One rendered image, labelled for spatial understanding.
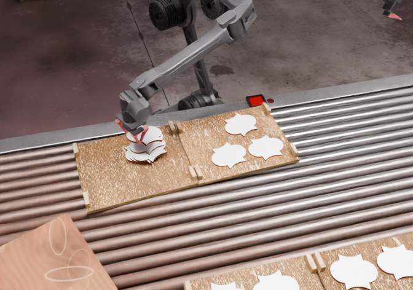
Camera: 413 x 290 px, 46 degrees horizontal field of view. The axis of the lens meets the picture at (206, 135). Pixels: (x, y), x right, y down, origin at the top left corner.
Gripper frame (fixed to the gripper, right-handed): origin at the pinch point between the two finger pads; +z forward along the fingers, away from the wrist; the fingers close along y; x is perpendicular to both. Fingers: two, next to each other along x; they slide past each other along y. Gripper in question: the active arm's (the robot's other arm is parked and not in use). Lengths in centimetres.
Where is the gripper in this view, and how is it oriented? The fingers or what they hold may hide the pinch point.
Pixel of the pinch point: (133, 136)
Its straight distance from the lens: 181.5
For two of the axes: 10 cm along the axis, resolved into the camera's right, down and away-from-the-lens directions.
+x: 7.3, -4.7, 5.0
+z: 0.0, 7.3, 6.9
